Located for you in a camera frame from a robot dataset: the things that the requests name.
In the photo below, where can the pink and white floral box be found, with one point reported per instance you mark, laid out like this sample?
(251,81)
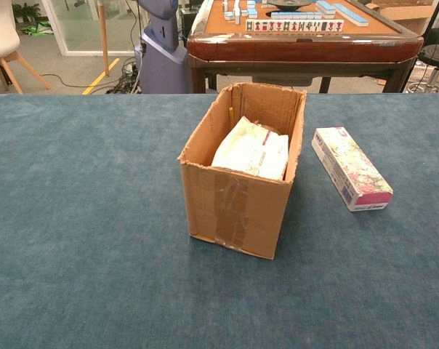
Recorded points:
(350,163)

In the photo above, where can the purple robot base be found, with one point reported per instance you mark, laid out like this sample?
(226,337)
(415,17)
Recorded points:
(161,65)

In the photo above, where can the brown cardboard box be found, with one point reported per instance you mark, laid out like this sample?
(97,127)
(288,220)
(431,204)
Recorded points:
(241,218)

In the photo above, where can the white plastic package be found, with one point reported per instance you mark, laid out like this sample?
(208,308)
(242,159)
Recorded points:
(252,152)

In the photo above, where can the wooden mahjong table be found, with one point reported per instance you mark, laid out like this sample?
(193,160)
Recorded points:
(296,51)

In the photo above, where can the blue table cloth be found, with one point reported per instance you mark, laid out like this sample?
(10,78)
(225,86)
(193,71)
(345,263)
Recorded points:
(77,218)

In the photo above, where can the scattered standing mahjong tiles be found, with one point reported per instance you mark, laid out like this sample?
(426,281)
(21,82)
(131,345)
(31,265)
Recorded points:
(237,12)

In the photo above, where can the row of face-up mahjong tiles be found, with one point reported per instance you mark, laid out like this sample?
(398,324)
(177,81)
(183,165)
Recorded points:
(296,25)

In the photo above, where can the wooden pole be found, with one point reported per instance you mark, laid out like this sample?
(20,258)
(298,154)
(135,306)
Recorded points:
(103,40)

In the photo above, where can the black dice dome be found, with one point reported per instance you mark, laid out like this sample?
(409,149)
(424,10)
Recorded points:
(288,3)

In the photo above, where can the short stacked mahjong tile block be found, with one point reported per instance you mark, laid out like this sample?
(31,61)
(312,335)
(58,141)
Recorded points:
(325,7)

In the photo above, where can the white plastic basket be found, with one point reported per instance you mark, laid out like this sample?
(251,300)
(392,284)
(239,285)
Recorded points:
(422,75)

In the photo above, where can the green floor item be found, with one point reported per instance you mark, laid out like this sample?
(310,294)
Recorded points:
(38,29)

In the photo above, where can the green potted plant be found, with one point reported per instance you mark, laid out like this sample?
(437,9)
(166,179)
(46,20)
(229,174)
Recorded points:
(27,12)

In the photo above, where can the straight blue-white mahjong tile wall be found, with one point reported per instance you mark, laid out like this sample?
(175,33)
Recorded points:
(296,15)

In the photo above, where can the glass partition with white frame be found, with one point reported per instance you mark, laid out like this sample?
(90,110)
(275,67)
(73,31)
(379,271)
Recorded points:
(81,25)

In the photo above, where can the long diagonal mahjong tile wall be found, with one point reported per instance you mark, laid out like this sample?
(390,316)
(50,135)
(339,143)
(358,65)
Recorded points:
(352,14)

